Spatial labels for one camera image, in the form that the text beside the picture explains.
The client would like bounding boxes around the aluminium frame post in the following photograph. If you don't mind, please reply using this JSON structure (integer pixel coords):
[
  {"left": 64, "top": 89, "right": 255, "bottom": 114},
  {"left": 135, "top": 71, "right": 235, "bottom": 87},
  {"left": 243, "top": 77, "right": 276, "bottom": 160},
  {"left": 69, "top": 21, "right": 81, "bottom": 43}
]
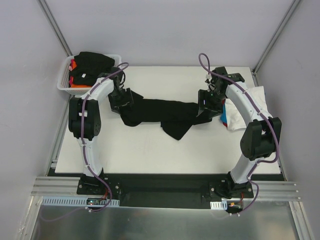
[
  {"left": 252, "top": 0, "right": 303, "bottom": 76},
  {"left": 36, "top": 0, "right": 74, "bottom": 63}
]

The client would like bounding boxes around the black t shirt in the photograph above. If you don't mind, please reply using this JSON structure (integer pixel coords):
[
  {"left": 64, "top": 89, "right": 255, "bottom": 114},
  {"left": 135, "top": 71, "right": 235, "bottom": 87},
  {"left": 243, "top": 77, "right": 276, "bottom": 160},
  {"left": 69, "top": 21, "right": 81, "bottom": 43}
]
[
  {"left": 119, "top": 91, "right": 212, "bottom": 141},
  {"left": 69, "top": 51, "right": 115, "bottom": 87}
]

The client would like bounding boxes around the right aluminium frame post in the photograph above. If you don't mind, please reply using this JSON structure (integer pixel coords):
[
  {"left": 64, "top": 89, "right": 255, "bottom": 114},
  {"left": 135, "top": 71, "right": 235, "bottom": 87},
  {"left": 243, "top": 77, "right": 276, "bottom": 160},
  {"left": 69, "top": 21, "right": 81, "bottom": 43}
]
[{"left": 252, "top": 0, "right": 303, "bottom": 76}]

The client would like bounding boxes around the orange t shirt in basket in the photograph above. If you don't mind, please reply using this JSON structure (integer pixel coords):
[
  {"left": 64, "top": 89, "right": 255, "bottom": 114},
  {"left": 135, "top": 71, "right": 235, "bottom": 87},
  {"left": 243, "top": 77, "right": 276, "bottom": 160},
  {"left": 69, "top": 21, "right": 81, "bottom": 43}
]
[{"left": 68, "top": 59, "right": 90, "bottom": 88}]

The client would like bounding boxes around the white plastic laundry basket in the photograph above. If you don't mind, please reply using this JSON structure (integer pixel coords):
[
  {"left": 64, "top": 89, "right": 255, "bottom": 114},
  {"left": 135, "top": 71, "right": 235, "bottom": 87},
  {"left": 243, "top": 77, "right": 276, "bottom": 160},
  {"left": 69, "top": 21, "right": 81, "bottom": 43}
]
[{"left": 57, "top": 54, "right": 122, "bottom": 96}]

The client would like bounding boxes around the white t shirt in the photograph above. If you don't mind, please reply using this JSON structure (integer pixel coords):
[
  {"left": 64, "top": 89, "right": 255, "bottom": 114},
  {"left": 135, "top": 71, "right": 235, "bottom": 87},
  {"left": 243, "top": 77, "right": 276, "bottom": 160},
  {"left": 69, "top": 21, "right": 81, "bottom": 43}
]
[{"left": 225, "top": 84, "right": 272, "bottom": 131}]

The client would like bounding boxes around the white cable duct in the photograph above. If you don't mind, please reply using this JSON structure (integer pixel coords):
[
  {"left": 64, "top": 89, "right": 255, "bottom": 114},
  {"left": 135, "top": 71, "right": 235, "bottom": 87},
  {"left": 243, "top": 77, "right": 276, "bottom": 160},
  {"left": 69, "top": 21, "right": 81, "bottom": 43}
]
[
  {"left": 210, "top": 200, "right": 228, "bottom": 211},
  {"left": 42, "top": 196, "right": 109, "bottom": 208}
]

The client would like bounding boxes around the left aluminium frame post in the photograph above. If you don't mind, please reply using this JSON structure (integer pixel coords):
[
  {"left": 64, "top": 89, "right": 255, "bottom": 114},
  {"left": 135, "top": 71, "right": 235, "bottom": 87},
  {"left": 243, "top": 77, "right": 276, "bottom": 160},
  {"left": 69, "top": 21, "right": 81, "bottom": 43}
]
[{"left": 36, "top": 0, "right": 74, "bottom": 63}]

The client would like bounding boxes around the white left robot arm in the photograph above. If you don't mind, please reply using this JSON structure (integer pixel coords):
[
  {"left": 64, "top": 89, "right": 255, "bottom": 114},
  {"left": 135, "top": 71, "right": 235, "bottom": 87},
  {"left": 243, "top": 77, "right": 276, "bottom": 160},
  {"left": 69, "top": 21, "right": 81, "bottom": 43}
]
[{"left": 68, "top": 62, "right": 134, "bottom": 196}]

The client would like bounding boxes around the left white cable duct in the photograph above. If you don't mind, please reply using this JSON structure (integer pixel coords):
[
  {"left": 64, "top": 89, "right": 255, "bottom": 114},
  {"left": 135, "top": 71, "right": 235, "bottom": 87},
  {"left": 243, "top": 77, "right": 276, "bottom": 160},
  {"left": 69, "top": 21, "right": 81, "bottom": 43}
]
[{"left": 42, "top": 196, "right": 109, "bottom": 208}]

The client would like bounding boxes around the right white cable duct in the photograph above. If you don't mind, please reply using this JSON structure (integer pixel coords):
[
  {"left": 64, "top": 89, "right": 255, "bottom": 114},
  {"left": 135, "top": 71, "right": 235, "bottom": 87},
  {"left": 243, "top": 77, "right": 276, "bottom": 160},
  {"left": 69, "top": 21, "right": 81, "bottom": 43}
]
[{"left": 210, "top": 200, "right": 228, "bottom": 211}]

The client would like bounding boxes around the pink t shirt in basket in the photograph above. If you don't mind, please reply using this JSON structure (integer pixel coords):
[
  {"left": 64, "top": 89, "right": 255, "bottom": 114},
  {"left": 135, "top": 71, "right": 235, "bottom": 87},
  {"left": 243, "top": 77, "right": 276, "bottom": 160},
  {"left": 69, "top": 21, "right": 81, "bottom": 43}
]
[{"left": 68, "top": 59, "right": 75, "bottom": 88}]

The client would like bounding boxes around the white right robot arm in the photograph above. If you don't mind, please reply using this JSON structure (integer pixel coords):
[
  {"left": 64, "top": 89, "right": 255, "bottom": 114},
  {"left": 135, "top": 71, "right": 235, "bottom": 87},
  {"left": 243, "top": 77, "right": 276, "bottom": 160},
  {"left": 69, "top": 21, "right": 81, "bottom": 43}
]
[{"left": 198, "top": 66, "right": 282, "bottom": 199}]

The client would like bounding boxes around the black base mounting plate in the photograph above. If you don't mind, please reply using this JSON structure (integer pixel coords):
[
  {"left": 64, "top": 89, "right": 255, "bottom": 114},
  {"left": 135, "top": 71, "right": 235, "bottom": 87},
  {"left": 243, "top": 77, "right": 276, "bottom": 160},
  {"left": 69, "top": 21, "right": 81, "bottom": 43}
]
[{"left": 76, "top": 173, "right": 254, "bottom": 209}]

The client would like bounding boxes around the aluminium front rail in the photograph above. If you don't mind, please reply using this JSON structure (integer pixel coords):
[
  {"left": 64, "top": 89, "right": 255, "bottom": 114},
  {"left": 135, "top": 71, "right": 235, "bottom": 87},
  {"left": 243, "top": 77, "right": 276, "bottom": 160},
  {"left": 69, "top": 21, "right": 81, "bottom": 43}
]
[{"left": 31, "top": 176, "right": 303, "bottom": 202}]

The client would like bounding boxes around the black t shirt in basket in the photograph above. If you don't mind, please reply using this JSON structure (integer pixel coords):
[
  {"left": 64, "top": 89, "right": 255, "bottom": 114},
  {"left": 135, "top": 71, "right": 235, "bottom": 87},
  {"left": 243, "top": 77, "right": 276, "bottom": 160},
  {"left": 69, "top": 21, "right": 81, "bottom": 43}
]
[{"left": 69, "top": 51, "right": 115, "bottom": 87}]

